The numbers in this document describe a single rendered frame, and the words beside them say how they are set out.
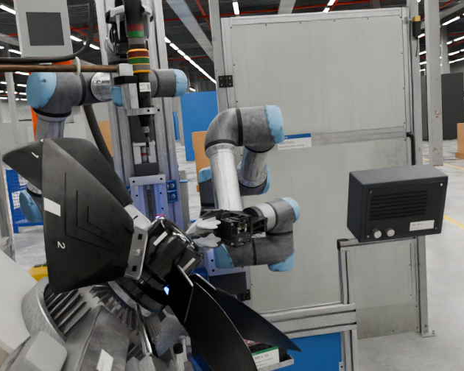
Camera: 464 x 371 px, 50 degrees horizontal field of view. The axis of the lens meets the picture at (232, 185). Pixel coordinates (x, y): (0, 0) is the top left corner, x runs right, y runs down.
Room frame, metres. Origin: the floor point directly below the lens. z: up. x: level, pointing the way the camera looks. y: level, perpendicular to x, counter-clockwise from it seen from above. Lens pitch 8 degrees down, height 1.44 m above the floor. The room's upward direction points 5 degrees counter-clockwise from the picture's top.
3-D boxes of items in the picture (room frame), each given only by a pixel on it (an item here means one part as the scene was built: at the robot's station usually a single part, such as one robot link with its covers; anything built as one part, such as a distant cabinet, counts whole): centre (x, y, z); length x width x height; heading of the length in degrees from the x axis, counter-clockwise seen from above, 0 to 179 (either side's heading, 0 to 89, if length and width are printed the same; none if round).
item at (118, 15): (1.03, 0.20, 1.65); 0.09 x 0.03 x 0.06; 8
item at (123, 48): (1.14, 0.20, 1.64); 0.12 x 0.08 x 0.09; 17
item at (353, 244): (1.46, -0.42, 1.04); 0.24 x 0.03 x 0.03; 97
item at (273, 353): (1.24, 0.02, 0.85); 0.22 x 0.17 x 0.07; 112
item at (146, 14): (1.05, 0.15, 1.65); 0.09 x 0.03 x 0.06; 26
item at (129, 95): (1.02, 0.17, 1.51); 0.09 x 0.07 x 0.10; 132
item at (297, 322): (1.40, 0.11, 0.82); 0.90 x 0.04 x 0.08; 97
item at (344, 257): (1.45, -0.32, 0.96); 0.03 x 0.03 x 0.20; 7
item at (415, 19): (2.96, -1.11, 1.82); 0.09 x 0.04 x 0.23; 97
